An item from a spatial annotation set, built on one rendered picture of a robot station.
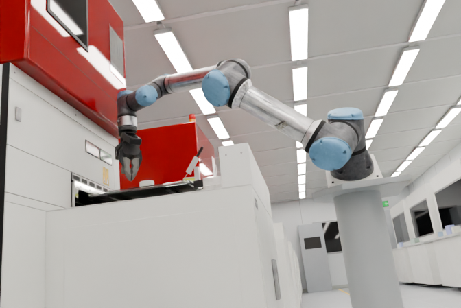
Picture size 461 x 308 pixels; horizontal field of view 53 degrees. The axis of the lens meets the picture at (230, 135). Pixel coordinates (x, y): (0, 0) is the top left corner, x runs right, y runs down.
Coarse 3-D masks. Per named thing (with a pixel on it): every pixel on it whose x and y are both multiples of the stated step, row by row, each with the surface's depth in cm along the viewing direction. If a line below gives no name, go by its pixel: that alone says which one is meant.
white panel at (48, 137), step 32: (32, 96) 142; (0, 128) 128; (32, 128) 140; (64, 128) 160; (96, 128) 187; (0, 160) 125; (32, 160) 137; (64, 160) 157; (96, 160) 183; (0, 192) 122; (32, 192) 135; (64, 192) 154
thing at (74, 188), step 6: (72, 186) 159; (78, 186) 162; (84, 186) 166; (72, 192) 158; (84, 192) 167; (90, 192) 170; (96, 192) 176; (72, 198) 158; (72, 204) 157; (78, 204) 160; (84, 204) 164
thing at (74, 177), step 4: (72, 176) 160; (76, 176) 163; (80, 176) 166; (76, 180) 163; (80, 180) 166; (84, 180) 169; (88, 180) 173; (84, 184) 169; (88, 184) 172; (92, 184) 175; (96, 184) 179; (96, 188) 178; (100, 188) 182; (104, 188) 186
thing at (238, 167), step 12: (240, 144) 143; (228, 156) 143; (240, 156) 142; (252, 156) 155; (228, 168) 142; (240, 168) 141; (252, 168) 148; (228, 180) 141; (240, 180) 140; (252, 180) 141; (264, 192) 191; (264, 204) 180
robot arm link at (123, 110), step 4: (120, 92) 186; (124, 92) 185; (128, 92) 185; (120, 96) 185; (124, 96) 184; (120, 100) 184; (124, 100) 182; (120, 104) 184; (124, 104) 182; (120, 108) 183; (124, 108) 183; (128, 108) 182; (120, 112) 183; (124, 112) 182; (128, 112) 183; (132, 112) 184; (136, 112) 186; (120, 116) 183; (136, 116) 185
